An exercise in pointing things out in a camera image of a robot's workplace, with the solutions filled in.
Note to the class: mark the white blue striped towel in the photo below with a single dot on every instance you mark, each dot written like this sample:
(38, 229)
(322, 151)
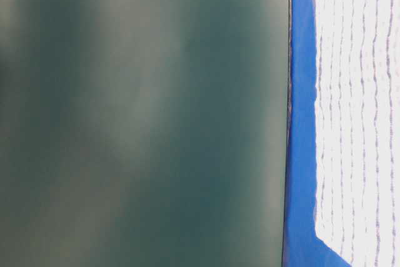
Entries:
(357, 130)

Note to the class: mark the blue table cloth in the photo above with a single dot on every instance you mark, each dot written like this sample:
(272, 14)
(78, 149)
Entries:
(300, 246)

